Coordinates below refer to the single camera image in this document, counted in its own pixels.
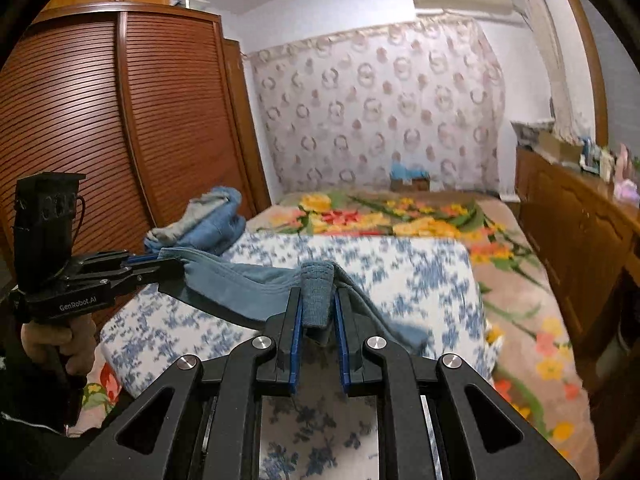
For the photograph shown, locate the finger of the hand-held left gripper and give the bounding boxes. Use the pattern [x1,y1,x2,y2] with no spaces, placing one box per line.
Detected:
[75,251,161,273]
[100,260,188,301]

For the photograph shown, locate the ring patterned curtain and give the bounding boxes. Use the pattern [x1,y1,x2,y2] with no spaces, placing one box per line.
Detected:
[247,17,506,196]

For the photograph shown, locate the wooden slatted wardrobe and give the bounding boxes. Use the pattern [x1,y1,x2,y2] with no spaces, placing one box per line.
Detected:
[0,2,273,321]

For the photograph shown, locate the folded blue jeans stack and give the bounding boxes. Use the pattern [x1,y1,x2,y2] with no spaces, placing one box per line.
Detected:
[145,187,246,256]

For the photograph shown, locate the teal pants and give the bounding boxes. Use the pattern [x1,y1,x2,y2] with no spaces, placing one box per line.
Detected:
[160,247,431,356]

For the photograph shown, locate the woven basket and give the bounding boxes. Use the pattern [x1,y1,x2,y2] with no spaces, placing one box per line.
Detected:
[510,119,556,147]

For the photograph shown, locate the sheer window curtain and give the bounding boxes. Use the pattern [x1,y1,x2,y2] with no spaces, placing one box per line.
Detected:
[510,0,593,143]

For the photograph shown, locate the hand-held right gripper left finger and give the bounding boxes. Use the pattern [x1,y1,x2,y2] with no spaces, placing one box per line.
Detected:
[60,287,303,480]

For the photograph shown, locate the wooden sideboard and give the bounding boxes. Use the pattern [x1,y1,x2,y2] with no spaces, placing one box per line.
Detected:
[515,145,640,396]

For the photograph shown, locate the cardboard box with blue cloth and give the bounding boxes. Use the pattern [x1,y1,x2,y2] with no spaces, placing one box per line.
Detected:
[390,162,431,192]

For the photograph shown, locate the person's left hand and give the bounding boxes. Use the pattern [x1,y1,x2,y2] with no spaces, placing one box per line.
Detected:
[21,315,98,378]

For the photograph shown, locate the folded grey pants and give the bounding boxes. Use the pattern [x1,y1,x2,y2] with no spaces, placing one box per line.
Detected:
[150,197,203,241]

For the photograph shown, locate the blue floral bed sheet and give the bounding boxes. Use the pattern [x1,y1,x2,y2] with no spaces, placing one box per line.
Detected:
[100,232,496,480]

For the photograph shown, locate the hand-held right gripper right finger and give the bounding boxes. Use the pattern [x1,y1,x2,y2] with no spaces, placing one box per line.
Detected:
[335,289,576,480]

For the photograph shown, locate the open cardboard box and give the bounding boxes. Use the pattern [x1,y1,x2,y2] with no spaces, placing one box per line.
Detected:
[532,132,583,166]

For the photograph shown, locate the person's left forearm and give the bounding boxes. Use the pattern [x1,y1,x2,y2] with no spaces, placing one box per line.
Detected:
[0,350,101,480]

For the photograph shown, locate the colourful floral blanket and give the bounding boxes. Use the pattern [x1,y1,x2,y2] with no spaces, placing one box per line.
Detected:
[80,190,601,480]

